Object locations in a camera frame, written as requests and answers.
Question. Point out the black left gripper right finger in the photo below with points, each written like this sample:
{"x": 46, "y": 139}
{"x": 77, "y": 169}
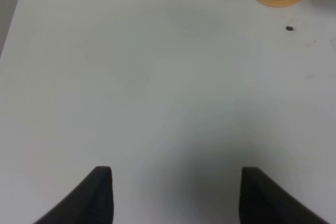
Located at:
{"x": 261, "y": 200}

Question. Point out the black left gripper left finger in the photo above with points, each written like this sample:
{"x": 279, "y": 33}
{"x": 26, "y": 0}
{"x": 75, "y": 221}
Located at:
{"x": 90, "y": 202}

